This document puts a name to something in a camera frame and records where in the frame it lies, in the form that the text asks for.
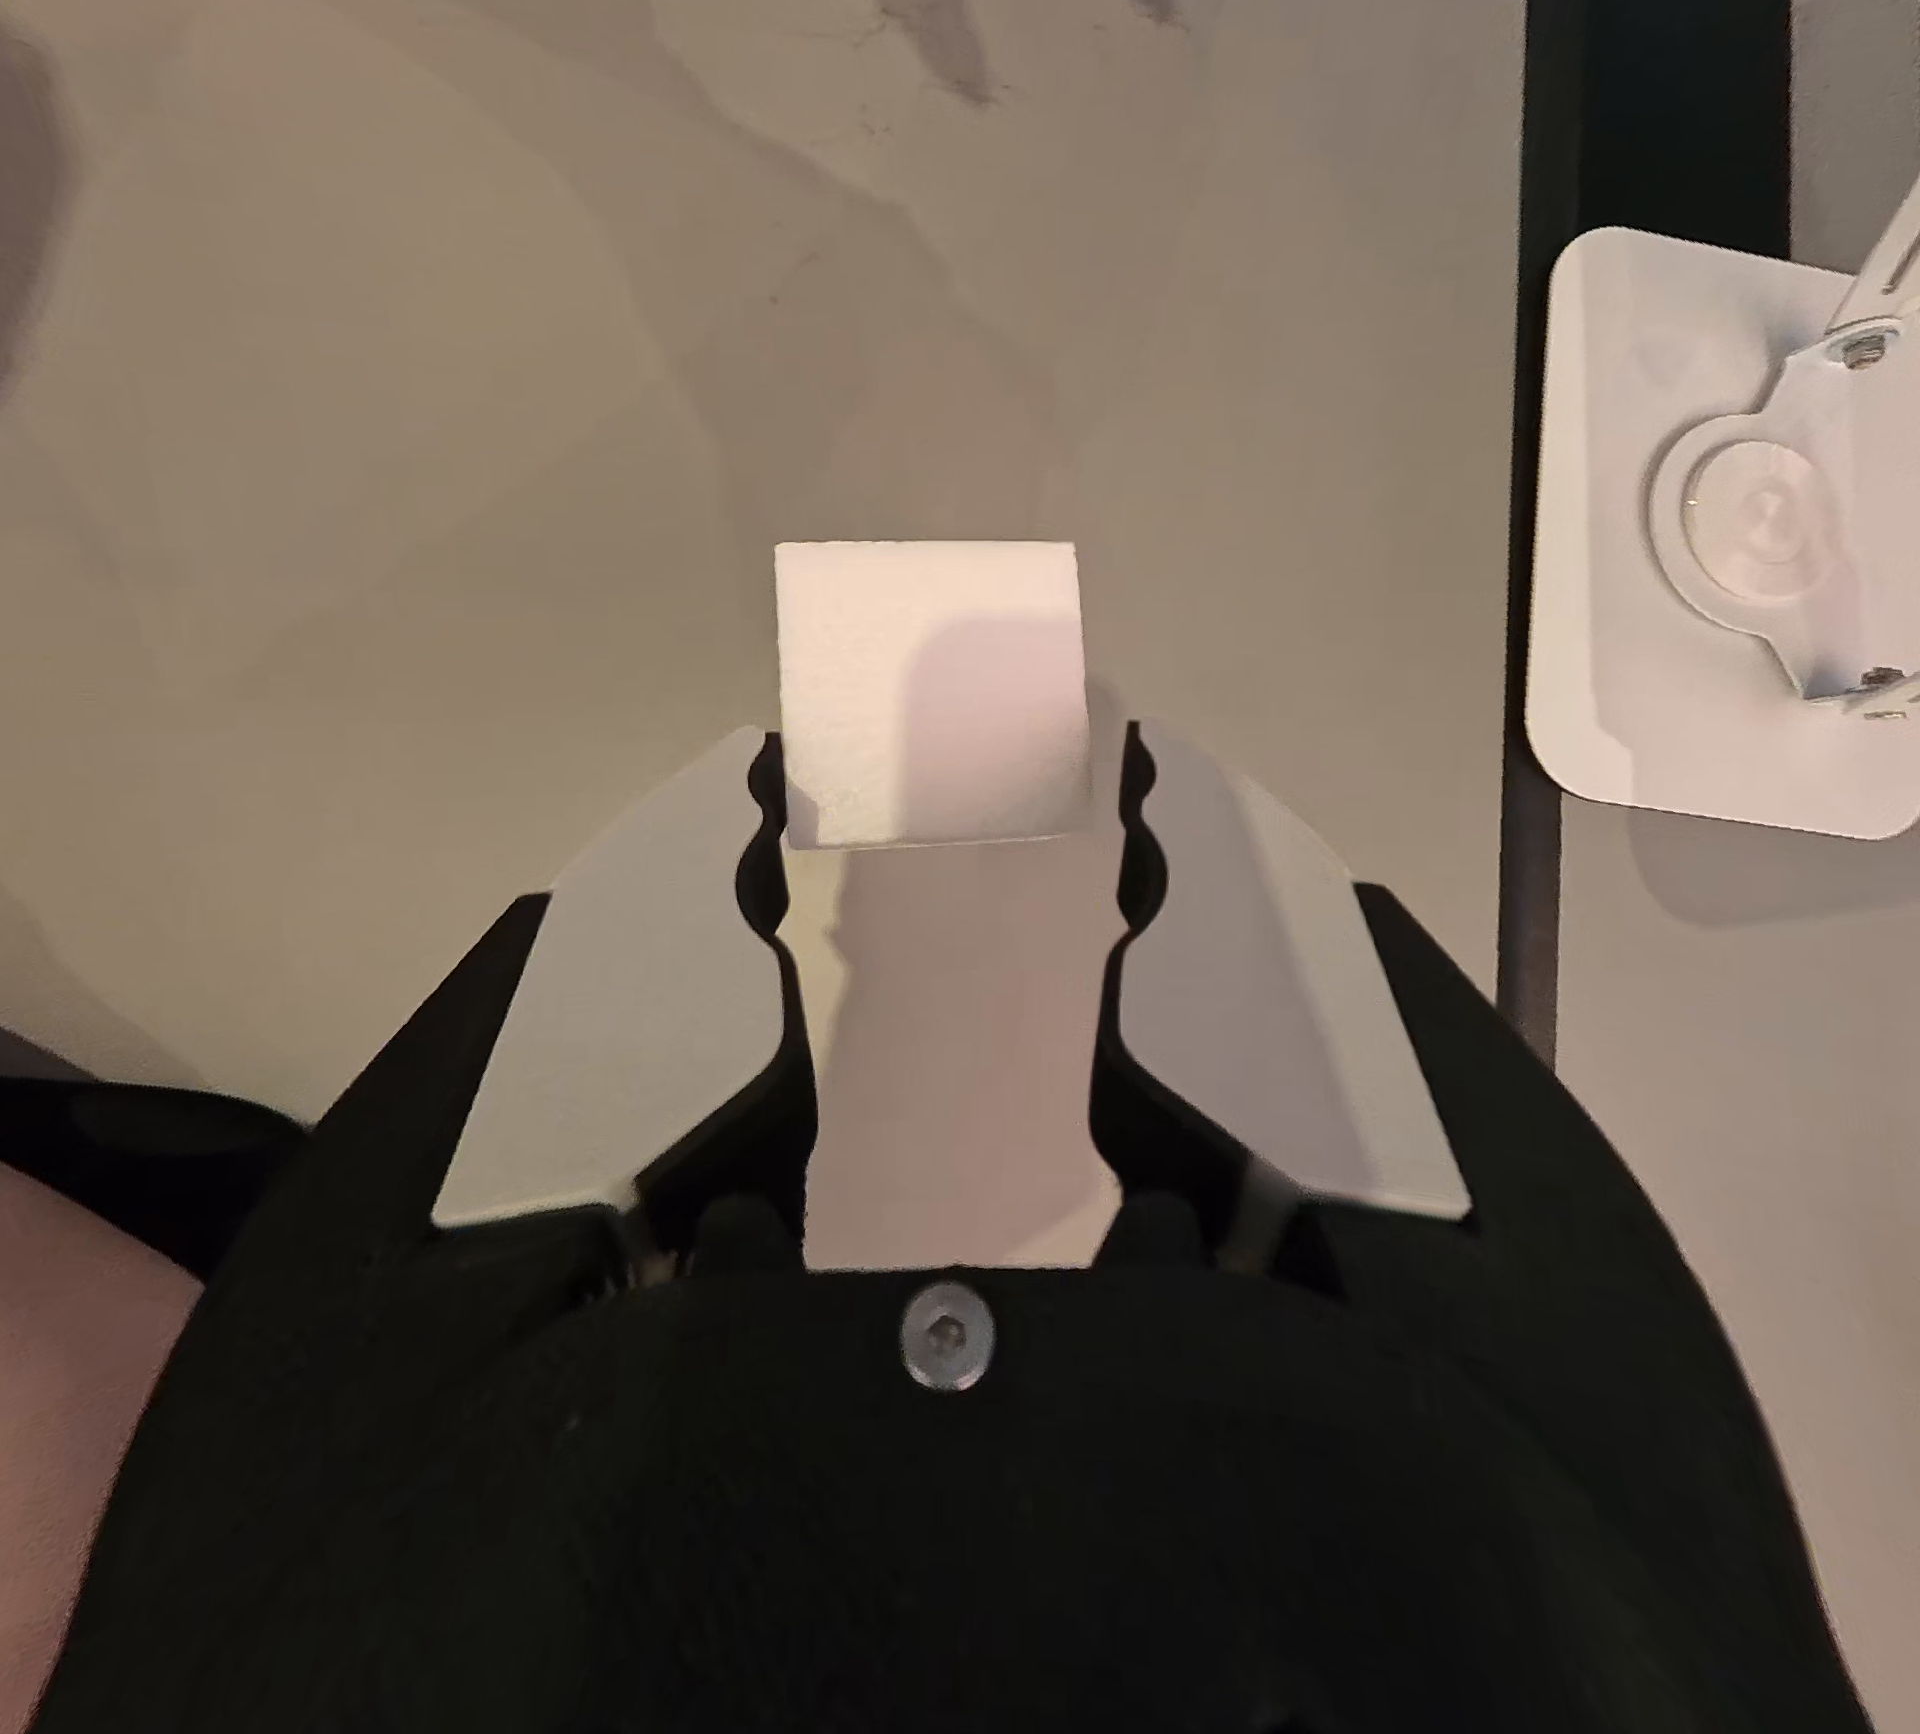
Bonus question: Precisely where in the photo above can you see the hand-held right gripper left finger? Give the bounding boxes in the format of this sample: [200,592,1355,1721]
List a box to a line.
[433,722,822,1265]

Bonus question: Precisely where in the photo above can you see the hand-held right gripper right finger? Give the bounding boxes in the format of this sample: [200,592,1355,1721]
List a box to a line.
[1091,715,1471,1276]

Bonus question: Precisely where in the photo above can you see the white foam cube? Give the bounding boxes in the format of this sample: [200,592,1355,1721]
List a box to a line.
[775,543,1091,852]

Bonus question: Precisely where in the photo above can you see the person's left forearm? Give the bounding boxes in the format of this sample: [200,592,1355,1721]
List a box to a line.
[0,1156,208,1734]

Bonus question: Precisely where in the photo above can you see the black wrist rest pad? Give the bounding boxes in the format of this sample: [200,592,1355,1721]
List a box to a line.
[0,1068,308,1279]

